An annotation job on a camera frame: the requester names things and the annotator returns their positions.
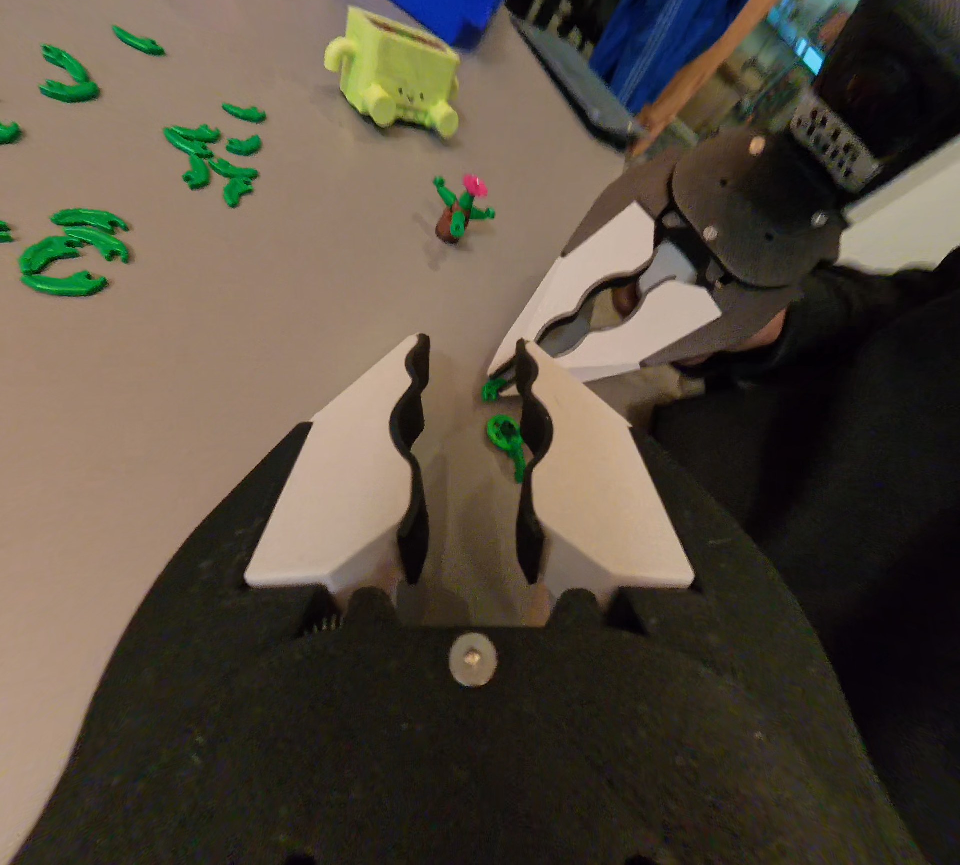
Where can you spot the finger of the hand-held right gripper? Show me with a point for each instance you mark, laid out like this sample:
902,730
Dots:
660,325
592,250

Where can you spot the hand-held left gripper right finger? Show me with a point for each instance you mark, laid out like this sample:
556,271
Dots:
607,505

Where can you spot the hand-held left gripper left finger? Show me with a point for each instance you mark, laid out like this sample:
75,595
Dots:
337,505

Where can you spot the green wheel stem piece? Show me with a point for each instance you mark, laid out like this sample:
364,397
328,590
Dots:
504,434

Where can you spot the single green leaf piece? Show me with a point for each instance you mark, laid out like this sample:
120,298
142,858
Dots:
491,389

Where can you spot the person's right forearm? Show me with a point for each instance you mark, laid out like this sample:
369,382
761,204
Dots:
862,310

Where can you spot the person's right hand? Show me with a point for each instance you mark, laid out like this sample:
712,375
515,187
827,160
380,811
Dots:
765,336

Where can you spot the small brick flower plant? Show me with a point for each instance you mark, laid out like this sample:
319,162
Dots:
450,227

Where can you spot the dark flat panel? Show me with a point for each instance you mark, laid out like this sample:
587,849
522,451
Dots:
570,77

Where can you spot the person's black jacket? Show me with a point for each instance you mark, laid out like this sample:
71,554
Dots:
862,505

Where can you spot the lime green toy pot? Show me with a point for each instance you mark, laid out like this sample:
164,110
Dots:
390,70

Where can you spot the scattered green leaf pieces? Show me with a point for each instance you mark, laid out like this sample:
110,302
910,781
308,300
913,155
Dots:
56,284

